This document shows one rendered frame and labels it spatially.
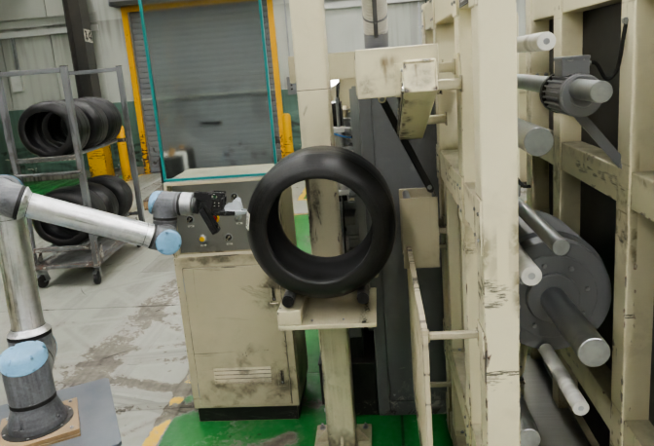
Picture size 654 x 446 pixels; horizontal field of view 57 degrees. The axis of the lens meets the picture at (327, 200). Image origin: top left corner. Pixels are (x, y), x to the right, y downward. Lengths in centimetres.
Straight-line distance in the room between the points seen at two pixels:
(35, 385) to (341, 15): 961
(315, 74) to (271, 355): 142
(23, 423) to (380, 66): 164
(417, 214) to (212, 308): 116
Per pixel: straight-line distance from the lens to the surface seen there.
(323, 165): 210
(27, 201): 220
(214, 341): 311
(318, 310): 241
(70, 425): 234
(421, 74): 173
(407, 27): 1114
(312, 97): 245
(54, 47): 1274
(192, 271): 299
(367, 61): 182
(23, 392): 230
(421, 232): 247
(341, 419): 291
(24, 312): 241
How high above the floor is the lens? 174
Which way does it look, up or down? 13 degrees down
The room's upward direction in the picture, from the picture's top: 5 degrees counter-clockwise
